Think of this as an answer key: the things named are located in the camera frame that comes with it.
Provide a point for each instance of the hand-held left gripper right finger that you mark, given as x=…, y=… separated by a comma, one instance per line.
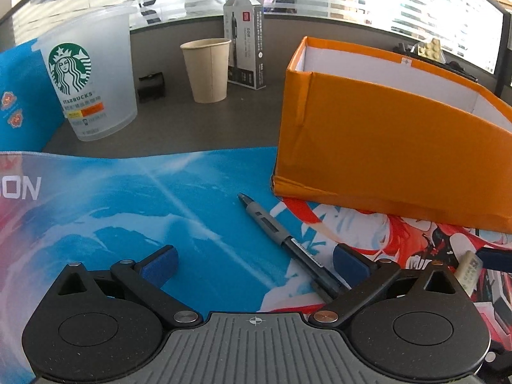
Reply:
x=351, y=263

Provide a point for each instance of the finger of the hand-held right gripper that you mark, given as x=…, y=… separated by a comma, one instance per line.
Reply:
x=496, y=259

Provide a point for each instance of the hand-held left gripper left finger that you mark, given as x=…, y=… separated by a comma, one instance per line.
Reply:
x=160, y=263

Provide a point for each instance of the black grey pen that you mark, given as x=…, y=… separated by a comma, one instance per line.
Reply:
x=280, y=236

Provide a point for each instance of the orange cardboard box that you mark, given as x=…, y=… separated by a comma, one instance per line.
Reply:
x=380, y=136

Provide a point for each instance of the printed desk mat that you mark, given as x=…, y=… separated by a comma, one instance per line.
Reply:
x=120, y=208

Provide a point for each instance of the beige paper cup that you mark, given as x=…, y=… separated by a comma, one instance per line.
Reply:
x=208, y=72

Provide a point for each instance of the frosted plastic cup green logo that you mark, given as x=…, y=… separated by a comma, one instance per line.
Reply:
x=96, y=76

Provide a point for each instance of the grey pen box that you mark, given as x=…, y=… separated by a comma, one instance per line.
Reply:
x=246, y=40

